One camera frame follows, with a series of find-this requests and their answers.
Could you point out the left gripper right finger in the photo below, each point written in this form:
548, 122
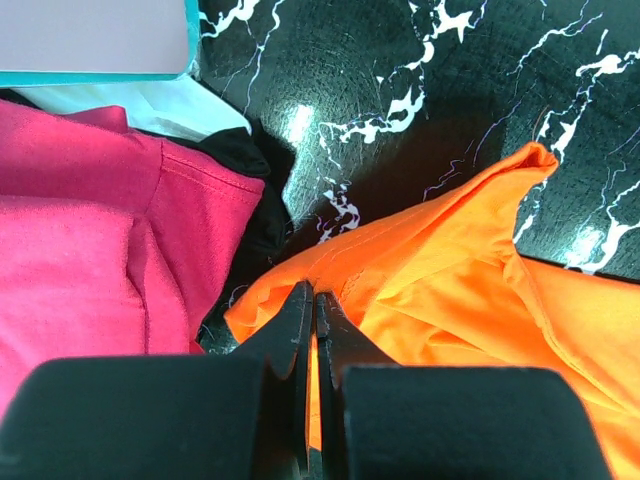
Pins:
383, 420

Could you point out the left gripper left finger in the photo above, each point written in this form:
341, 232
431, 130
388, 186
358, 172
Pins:
242, 415

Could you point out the orange t shirt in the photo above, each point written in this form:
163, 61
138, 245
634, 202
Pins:
442, 283

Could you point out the folded pink t shirt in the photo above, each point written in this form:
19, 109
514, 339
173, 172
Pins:
113, 242

